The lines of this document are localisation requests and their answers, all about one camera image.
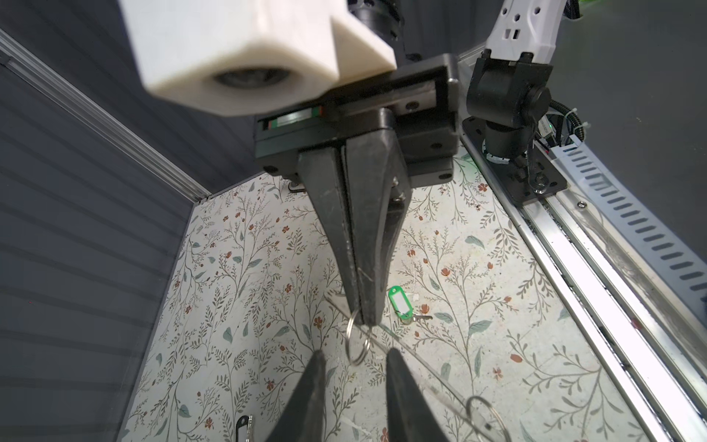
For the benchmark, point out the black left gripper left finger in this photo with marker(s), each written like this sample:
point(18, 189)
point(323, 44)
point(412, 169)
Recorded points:
point(303, 416)

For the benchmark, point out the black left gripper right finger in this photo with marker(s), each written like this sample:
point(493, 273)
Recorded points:
point(409, 416)

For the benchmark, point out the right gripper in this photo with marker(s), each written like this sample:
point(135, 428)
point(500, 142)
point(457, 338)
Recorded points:
point(397, 124)

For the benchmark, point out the silver split keyring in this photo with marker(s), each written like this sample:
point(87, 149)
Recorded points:
point(357, 339)
point(485, 421)

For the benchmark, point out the key with green tag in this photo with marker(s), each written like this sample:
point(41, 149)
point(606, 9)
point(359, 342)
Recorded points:
point(402, 307)

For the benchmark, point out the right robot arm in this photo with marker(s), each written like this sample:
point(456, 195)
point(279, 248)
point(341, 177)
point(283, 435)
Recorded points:
point(508, 95)

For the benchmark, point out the key with black tag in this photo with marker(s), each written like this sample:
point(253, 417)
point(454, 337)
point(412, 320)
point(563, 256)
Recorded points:
point(245, 428)

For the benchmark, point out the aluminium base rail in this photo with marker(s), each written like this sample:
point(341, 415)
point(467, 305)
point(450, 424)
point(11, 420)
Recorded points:
point(623, 357)

